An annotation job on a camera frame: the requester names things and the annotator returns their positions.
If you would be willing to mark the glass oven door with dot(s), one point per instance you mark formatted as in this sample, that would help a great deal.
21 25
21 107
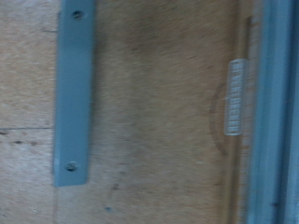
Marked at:
267 124

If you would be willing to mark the blue metal bracket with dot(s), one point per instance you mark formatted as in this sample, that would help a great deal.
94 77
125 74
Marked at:
73 93

